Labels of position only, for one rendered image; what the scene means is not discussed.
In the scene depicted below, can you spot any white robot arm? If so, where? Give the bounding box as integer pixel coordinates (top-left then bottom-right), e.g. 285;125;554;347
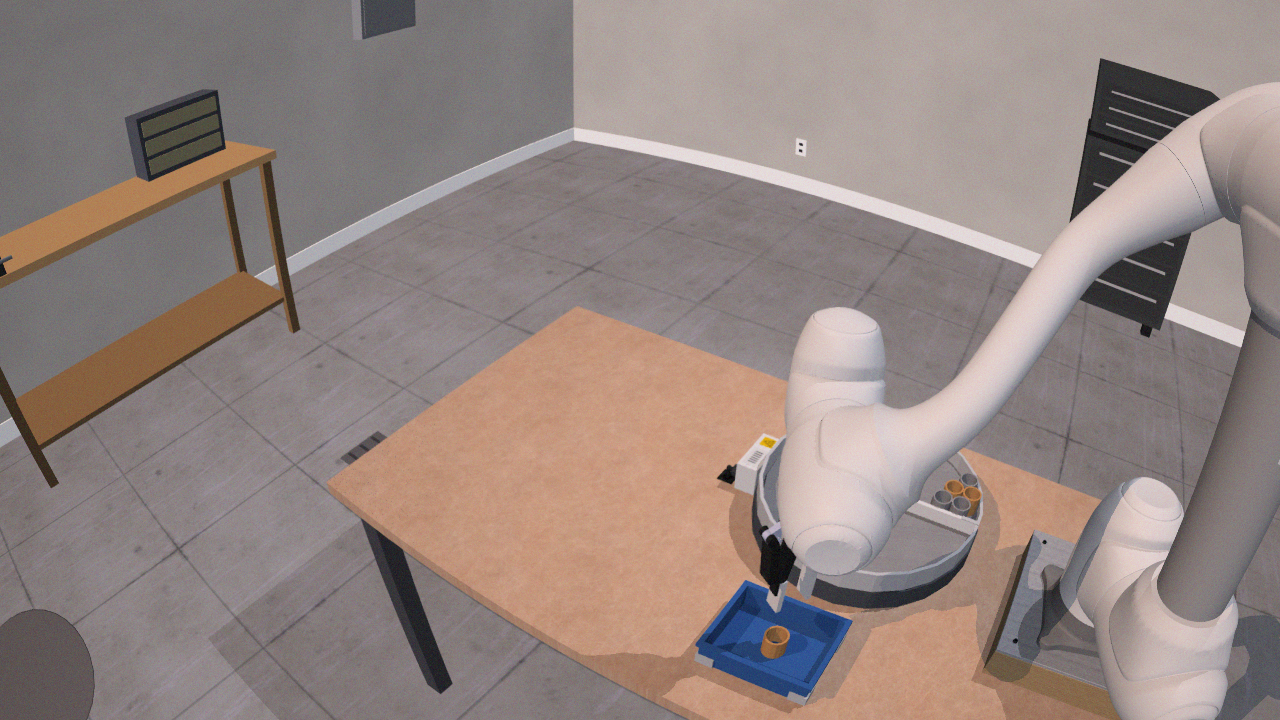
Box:
778;82;1280;720

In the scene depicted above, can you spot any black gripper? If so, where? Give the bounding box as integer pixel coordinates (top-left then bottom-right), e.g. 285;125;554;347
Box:
759;521;818;612

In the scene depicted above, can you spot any blue square tray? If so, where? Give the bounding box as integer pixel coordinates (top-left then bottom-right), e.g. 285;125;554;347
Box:
694;580;852;706

